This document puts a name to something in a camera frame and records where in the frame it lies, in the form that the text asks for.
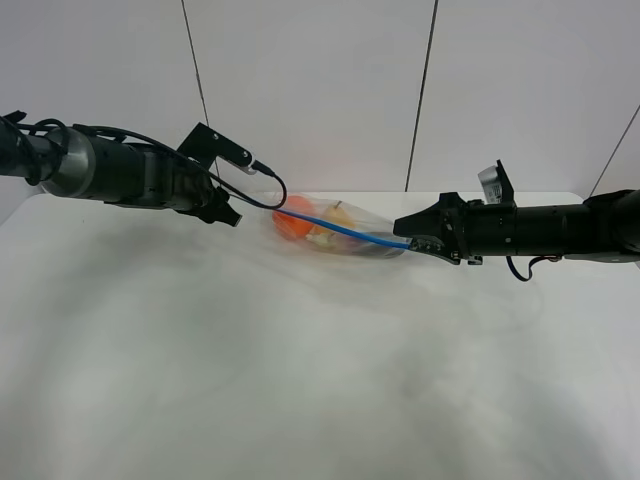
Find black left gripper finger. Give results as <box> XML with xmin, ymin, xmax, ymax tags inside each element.
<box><xmin>197</xmin><ymin>200</ymin><xmax>242</xmax><ymax>227</ymax></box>

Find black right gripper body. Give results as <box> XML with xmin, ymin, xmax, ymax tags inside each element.
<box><xmin>437</xmin><ymin>193</ymin><xmax>515</xmax><ymax>264</ymax></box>

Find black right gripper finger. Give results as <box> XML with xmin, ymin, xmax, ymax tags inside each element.
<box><xmin>408</xmin><ymin>236</ymin><xmax>453</xmax><ymax>261</ymax></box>
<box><xmin>393</xmin><ymin>201</ymin><xmax>445</xmax><ymax>239</ymax></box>

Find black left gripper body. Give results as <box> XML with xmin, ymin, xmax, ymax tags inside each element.
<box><xmin>142</xmin><ymin>123</ymin><xmax>250</xmax><ymax>215</ymax></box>

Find clear zip bag blue zipper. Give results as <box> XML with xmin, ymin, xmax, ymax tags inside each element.
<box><xmin>270</xmin><ymin>193</ymin><xmax>409</xmax><ymax>258</ymax></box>

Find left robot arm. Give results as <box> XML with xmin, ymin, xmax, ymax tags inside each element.
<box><xmin>1</xmin><ymin>111</ymin><xmax>241</xmax><ymax>227</ymax></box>

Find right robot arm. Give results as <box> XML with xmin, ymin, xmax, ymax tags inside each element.
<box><xmin>393</xmin><ymin>189</ymin><xmax>639</xmax><ymax>282</ymax></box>

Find dark purple toy eggplant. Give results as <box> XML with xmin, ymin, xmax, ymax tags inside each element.
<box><xmin>344</xmin><ymin>237</ymin><xmax>405</xmax><ymax>259</ymax></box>

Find orange toy fruit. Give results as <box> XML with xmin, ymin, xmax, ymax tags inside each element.
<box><xmin>271</xmin><ymin>195</ymin><xmax>316</xmax><ymax>240</ymax></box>

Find yellow toy pear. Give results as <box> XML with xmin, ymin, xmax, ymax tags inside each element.
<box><xmin>310</xmin><ymin>201</ymin><xmax>355</xmax><ymax>243</ymax></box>

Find black left camera cable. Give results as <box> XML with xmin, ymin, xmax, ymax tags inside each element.
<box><xmin>9</xmin><ymin>117</ymin><xmax>289</xmax><ymax>210</ymax></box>

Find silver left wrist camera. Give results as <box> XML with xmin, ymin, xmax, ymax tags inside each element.
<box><xmin>236</xmin><ymin>159</ymin><xmax>258</xmax><ymax>175</ymax></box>

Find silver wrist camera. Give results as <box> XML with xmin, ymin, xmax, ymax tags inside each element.
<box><xmin>478</xmin><ymin>160</ymin><xmax>515</xmax><ymax>205</ymax></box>
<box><xmin>236</xmin><ymin>159</ymin><xmax>258</xmax><ymax>175</ymax></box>

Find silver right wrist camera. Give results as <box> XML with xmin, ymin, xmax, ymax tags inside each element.
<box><xmin>478</xmin><ymin>160</ymin><xmax>515</xmax><ymax>205</ymax></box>

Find right camera cable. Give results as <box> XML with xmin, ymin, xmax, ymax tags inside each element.
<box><xmin>507</xmin><ymin>254</ymin><xmax>559</xmax><ymax>283</ymax></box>

